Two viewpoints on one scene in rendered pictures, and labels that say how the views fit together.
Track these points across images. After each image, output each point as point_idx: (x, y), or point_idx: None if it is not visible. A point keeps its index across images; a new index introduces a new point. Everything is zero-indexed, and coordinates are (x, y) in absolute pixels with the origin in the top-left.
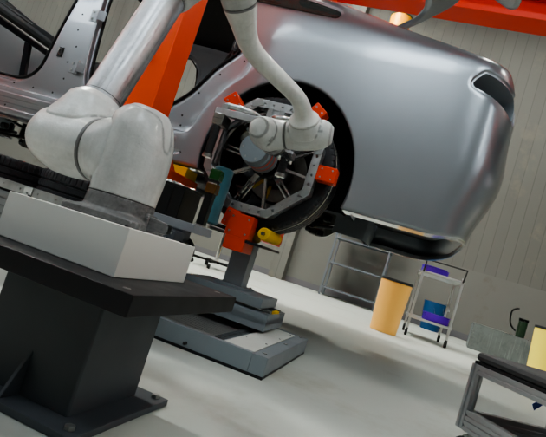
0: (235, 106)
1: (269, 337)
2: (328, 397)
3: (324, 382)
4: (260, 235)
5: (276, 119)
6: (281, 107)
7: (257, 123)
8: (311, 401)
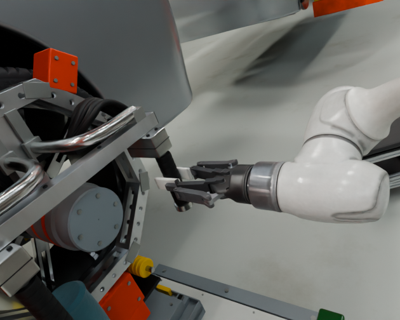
0: (4, 204)
1: (209, 305)
2: (313, 270)
3: (263, 266)
4: (146, 273)
5: (345, 152)
6: None
7: (388, 193)
8: (349, 286)
